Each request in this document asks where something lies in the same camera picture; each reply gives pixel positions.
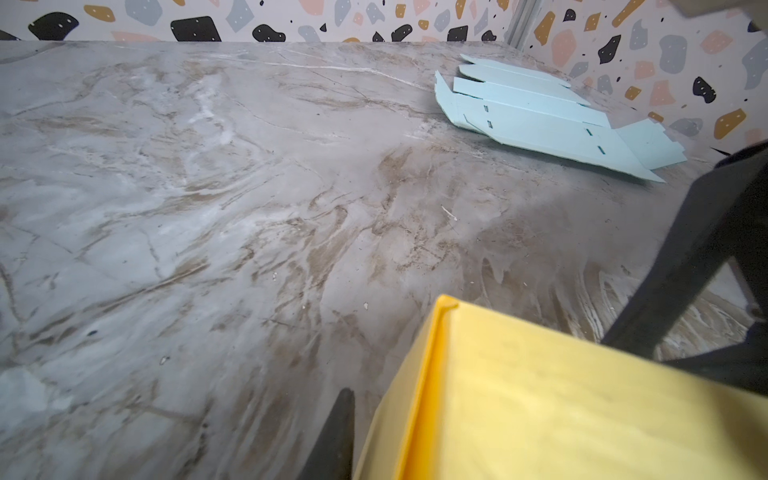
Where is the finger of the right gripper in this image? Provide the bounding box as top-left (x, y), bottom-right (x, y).
top-left (601, 142), bottom-right (767, 359)

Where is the light blue flat paper box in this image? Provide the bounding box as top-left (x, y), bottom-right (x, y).
top-left (434, 55), bottom-right (686, 183)

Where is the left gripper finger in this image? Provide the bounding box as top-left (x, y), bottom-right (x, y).
top-left (298, 388), bottom-right (355, 480)

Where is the yellow paper box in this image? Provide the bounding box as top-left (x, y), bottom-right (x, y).
top-left (355, 295), bottom-right (767, 479)

